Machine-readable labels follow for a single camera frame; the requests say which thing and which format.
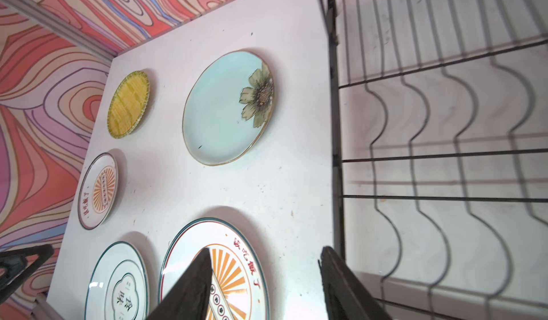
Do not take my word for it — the yellow green woven tray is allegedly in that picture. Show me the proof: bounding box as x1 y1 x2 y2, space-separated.
107 70 151 139

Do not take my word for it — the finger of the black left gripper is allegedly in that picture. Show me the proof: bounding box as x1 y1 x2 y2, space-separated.
1 244 54 304

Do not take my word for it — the black two-tier dish rack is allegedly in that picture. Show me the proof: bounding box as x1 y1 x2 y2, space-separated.
320 0 547 319

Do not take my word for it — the large orange sunburst plate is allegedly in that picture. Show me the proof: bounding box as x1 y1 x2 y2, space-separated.
158 217 271 319

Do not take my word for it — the light blue flower plate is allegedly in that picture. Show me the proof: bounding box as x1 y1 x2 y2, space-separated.
182 50 276 166

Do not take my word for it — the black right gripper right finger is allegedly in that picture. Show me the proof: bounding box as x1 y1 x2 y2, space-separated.
319 247 392 320

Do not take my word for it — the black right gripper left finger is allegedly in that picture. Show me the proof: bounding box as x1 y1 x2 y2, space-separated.
146 248 213 320

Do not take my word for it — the small orange sunburst plate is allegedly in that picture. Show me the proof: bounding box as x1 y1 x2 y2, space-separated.
77 153 119 230

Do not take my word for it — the white plate green quatrefoil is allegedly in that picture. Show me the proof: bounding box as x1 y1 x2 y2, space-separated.
84 241 150 319

